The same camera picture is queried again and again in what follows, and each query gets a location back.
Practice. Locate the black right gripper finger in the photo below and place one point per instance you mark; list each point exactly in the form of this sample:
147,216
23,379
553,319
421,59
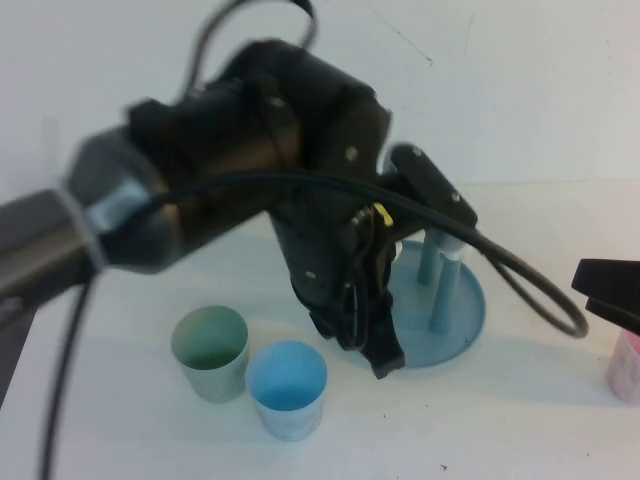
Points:
610,280
620,317

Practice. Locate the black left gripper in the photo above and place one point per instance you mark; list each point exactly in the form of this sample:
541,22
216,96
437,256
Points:
320,260

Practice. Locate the blue marbled cup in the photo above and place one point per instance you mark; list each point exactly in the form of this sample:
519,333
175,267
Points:
287,415

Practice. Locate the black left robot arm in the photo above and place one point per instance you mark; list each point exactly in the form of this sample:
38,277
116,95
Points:
200,150

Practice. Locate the pink marbled cup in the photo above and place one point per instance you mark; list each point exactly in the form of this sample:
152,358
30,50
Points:
627,375

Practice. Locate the blue cup stand with pegs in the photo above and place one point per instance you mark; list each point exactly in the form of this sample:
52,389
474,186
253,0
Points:
450,340

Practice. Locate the green marbled cup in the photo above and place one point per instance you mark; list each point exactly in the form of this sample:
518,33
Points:
210,380

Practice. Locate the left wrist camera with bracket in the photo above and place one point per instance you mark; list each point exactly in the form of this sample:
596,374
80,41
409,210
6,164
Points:
430,185

